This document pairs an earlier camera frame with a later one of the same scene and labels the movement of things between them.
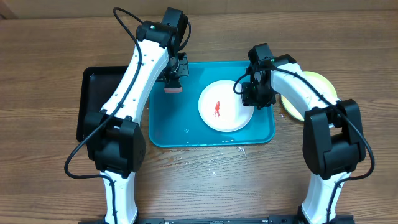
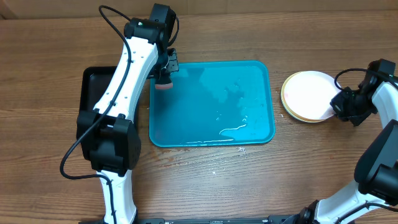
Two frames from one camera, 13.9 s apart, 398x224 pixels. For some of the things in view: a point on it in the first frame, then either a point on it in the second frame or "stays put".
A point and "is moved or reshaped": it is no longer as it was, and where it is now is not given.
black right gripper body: (260, 96) -> (355, 107)
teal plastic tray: (175, 120) stays put
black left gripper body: (178, 70) -> (168, 66)
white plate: (221, 107) is moved or reshaped
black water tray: (97, 85) stays put
